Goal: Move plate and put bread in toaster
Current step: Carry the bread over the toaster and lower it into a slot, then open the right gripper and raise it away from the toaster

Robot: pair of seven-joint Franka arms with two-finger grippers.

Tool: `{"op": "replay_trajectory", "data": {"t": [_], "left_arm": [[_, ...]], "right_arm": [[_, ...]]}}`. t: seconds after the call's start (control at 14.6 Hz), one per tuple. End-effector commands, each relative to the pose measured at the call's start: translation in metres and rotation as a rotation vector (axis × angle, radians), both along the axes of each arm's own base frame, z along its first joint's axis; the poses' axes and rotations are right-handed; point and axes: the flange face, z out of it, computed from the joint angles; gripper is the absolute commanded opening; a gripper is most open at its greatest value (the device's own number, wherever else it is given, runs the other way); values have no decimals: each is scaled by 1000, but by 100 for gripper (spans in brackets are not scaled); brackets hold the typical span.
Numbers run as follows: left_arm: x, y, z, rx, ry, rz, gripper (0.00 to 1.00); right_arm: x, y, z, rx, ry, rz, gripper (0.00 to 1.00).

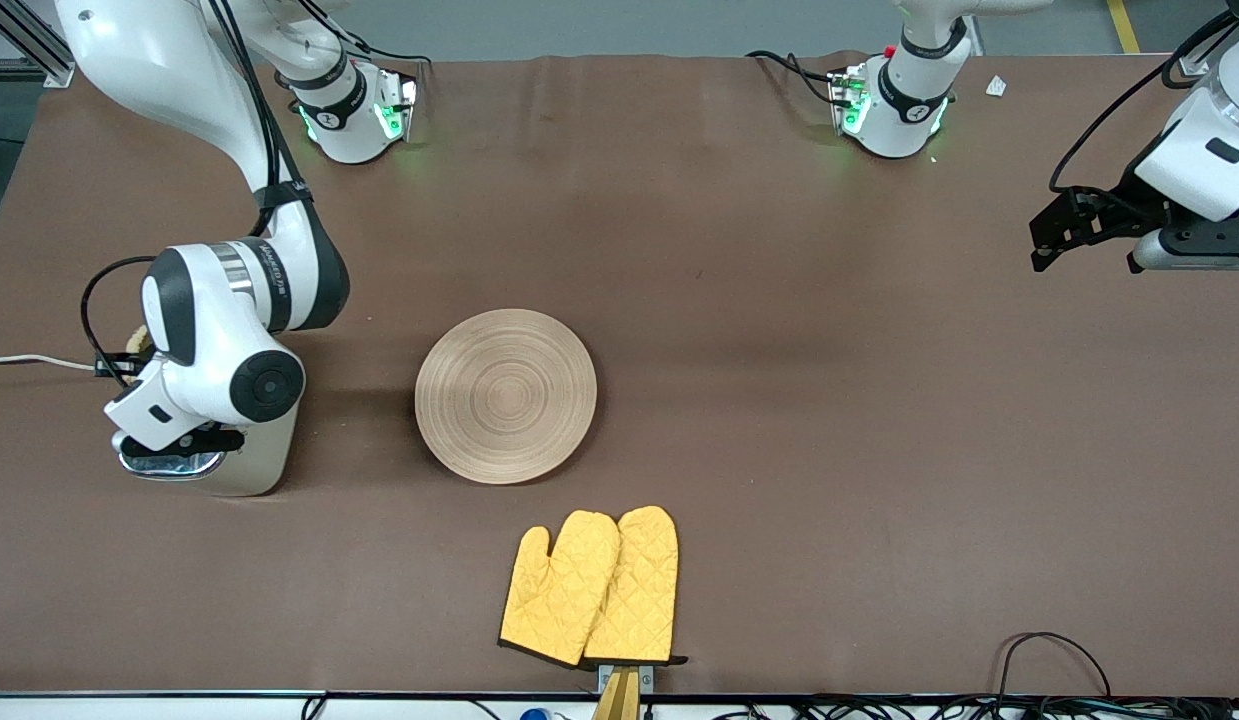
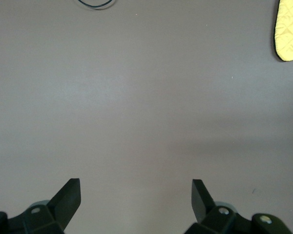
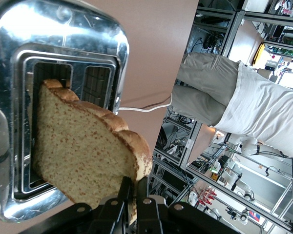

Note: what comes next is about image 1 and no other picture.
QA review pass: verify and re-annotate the chrome two-slot toaster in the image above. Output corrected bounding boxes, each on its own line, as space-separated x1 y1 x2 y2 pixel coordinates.
129 395 302 498

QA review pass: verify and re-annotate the round ribbed wooden plate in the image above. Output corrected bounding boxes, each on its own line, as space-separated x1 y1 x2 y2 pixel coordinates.
415 308 598 485

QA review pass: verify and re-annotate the brown table cover sheet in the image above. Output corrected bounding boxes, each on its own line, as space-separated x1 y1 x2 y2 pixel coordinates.
0 52 1239 696

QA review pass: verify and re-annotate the yellow quilted oven mitt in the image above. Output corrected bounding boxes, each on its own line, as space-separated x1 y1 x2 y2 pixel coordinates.
498 511 621 668
584 505 688 667

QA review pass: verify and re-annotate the white toaster power cable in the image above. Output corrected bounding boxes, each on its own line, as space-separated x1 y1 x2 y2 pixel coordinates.
0 353 100 373

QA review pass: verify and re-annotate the black cable along right arm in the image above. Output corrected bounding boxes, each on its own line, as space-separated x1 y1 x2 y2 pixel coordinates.
207 0 315 236

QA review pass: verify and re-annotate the black left arm base cable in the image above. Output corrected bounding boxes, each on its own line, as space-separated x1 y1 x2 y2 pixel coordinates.
747 48 842 106

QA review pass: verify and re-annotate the black arm base cable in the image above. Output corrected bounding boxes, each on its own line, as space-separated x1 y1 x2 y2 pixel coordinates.
299 0 432 69
747 48 842 106

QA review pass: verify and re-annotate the aluminium frame profile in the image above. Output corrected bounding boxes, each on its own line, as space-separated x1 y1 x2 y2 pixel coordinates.
0 0 77 89

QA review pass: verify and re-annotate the black looped table edge cable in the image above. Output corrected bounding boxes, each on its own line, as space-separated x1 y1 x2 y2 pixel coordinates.
994 631 1115 701

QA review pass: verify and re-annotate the black right arm base cable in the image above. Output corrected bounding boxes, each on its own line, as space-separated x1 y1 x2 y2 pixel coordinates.
299 0 432 69

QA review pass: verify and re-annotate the black cable bundle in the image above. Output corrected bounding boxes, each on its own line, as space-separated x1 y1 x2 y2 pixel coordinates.
709 696 1239 720

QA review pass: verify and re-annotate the wooden stick with metal bracket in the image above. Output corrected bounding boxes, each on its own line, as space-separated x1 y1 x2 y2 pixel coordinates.
592 663 654 720

